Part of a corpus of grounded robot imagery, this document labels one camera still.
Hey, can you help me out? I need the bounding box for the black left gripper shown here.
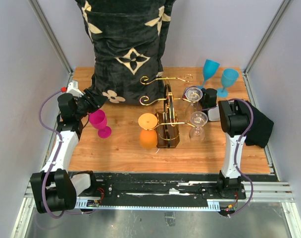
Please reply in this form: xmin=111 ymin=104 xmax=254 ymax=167
xmin=75 ymin=88 xmax=108 ymax=119

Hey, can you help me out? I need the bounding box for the magenta plastic wine glass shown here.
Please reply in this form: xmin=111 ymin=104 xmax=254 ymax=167
xmin=89 ymin=110 xmax=112 ymax=139

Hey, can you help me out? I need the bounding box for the blue plastic wine glass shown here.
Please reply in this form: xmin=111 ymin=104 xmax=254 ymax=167
xmin=198 ymin=59 xmax=220 ymax=89

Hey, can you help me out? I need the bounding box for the teal plastic wine glass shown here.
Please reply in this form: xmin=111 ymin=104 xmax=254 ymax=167
xmin=217 ymin=68 xmax=239 ymax=98

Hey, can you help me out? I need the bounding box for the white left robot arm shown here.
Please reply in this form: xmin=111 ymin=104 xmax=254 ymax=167
xmin=30 ymin=87 xmax=105 ymax=219

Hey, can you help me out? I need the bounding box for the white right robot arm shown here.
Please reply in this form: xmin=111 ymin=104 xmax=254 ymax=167
xmin=199 ymin=98 xmax=253 ymax=198

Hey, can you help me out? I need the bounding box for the orange plastic wine glass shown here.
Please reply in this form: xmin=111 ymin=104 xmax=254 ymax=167
xmin=138 ymin=113 xmax=157 ymax=149

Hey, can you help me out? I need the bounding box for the clear wine glass rear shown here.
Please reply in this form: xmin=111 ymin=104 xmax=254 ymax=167
xmin=185 ymin=86 xmax=203 ymax=121

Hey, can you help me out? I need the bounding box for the clear wine glass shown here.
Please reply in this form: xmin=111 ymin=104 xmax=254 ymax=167
xmin=185 ymin=86 xmax=203 ymax=121
xmin=189 ymin=111 xmax=208 ymax=143

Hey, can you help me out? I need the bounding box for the clear wine glass front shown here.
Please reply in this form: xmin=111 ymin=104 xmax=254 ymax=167
xmin=189 ymin=111 xmax=208 ymax=143

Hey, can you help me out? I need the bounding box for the black patterned plush pillow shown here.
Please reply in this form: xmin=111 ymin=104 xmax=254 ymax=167
xmin=77 ymin=0 xmax=174 ymax=105

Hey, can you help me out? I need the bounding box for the black cloth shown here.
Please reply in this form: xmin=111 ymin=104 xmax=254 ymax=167
xmin=245 ymin=101 xmax=274 ymax=148

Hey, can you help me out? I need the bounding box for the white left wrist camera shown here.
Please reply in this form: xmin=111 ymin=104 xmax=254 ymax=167
xmin=60 ymin=80 xmax=84 ymax=98

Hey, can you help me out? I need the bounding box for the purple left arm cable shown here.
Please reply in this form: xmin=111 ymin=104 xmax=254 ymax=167
xmin=39 ymin=89 xmax=74 ymax=219

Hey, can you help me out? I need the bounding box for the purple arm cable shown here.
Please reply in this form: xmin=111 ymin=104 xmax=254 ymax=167
xmin=39 ymin=89 xmax=74 ymax=219
xmin=224 ymin=98 xmax=254 ymax=219

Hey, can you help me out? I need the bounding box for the gold wire wine glass rack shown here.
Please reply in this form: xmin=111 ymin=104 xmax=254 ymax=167
xmin=139 ymin=74 xmax=194 ymax=149

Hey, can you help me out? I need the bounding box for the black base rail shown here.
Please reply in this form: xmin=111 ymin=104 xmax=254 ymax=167
xmin=68 ymin=171 xmax=248 ymax=209

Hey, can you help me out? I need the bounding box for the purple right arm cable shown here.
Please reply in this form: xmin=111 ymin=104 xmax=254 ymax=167
xmin=224 ymin=98 xmax=254 ymax=219

